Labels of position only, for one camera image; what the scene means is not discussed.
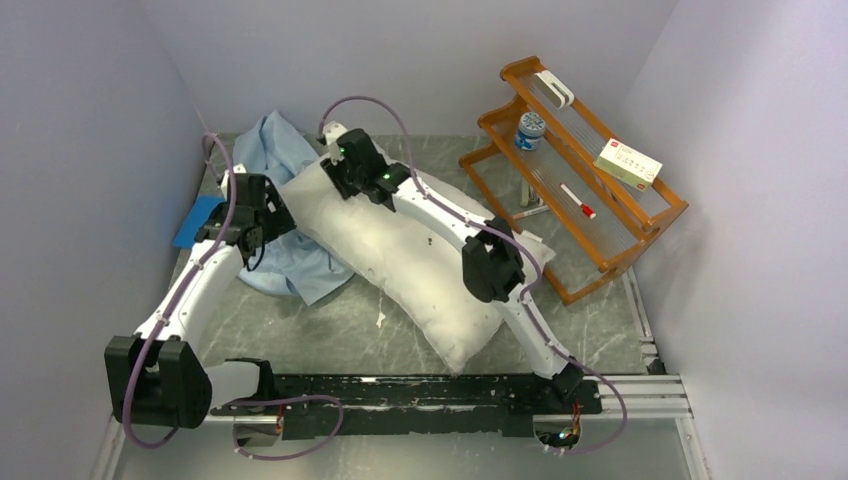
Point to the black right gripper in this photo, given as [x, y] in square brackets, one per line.
[335, 173]

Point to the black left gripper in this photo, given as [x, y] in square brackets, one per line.
[277, 221]

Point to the light blue pillowcase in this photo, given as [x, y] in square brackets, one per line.
[291, 263]

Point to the white pillow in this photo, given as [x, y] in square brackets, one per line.
[415, 267]

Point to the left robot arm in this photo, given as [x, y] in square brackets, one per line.
[154, 376]

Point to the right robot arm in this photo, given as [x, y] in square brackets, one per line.
[492, 259]

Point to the blue white jar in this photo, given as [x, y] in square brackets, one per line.
[530, 131]

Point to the grey pen on table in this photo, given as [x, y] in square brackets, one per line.
[531, 212]

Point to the white rectangular device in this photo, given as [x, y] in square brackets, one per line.
[552, 88]

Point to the orange wooden shelf rack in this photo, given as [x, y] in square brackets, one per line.
[627, 222]

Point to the red white marker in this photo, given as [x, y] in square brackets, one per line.
[585, 209]

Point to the white medicine box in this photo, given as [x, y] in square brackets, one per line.
[627, 165]

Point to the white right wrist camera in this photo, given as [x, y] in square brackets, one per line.
[330, 134]

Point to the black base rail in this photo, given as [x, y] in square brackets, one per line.
[423, 404]

